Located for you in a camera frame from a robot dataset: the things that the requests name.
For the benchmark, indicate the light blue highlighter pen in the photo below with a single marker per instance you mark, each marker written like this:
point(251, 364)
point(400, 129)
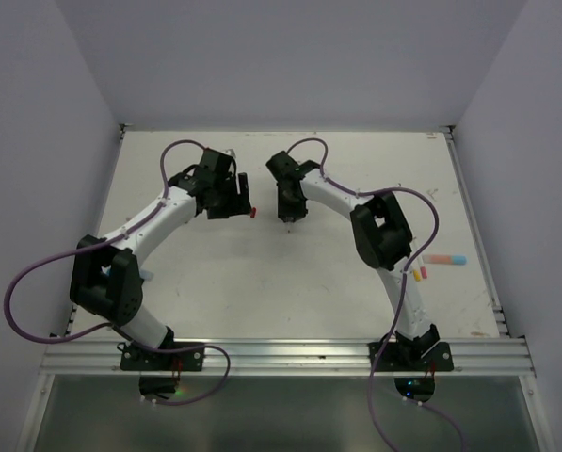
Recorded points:
point(146, 275)

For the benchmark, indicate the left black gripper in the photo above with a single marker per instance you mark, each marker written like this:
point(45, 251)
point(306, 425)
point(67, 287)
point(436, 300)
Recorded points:
point(239, 203)

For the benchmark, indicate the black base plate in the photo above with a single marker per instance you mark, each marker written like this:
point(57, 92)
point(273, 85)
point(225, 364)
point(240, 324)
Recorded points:
point(425, 353)
point(135, 358)

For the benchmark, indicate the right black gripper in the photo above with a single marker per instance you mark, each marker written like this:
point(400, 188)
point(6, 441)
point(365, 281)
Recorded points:
point(298, 211)

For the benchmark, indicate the pastel highlighter pen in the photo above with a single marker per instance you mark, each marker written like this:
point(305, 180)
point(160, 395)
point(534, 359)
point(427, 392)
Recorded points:
point(442, 259)

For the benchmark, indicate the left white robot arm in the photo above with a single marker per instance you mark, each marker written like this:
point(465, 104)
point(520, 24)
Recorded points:
point(106, 279)

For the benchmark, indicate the aluminium front rail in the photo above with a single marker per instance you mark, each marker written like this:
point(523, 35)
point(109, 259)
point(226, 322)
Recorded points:
point(490, 357)

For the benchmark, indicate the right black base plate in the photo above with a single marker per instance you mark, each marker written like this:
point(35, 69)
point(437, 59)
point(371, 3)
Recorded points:
point(425, 353)

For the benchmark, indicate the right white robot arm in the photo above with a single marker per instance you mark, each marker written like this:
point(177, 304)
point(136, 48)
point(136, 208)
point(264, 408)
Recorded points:
point(382, 239)

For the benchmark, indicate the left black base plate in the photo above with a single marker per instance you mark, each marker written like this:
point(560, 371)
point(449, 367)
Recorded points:
point(135, 358)

